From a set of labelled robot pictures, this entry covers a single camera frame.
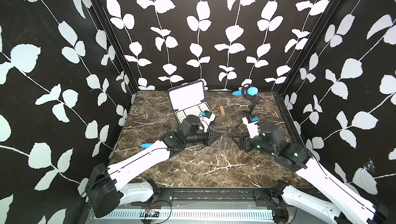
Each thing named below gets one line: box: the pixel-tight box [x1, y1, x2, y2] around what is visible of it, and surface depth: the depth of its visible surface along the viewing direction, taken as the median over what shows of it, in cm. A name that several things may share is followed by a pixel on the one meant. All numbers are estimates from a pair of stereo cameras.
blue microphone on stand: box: [232, 86, 259, 96], surface depth 88 cm
